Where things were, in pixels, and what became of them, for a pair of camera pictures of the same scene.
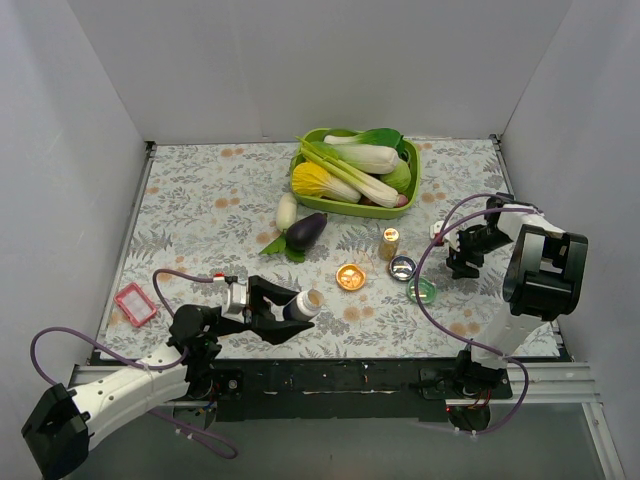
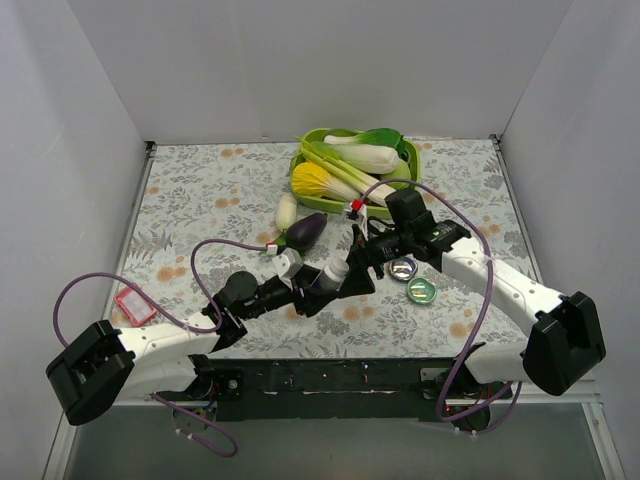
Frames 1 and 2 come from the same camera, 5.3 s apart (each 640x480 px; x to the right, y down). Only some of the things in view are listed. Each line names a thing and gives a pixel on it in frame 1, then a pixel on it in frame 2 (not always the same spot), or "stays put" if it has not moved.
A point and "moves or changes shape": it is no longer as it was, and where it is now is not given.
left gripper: x=251 y=304 -> x=301 y=295
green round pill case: x=426 y=287 stays put
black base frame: x=343 y=390 stays put
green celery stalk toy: x=371 y=189 stays put
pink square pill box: x=135 y=305 stays put
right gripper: x=465 y=250 -> x=369 y=248
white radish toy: x=286 y=211 stays put
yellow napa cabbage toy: x=314 y=178 stays put
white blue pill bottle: x=306 y=306 moves or changes shape
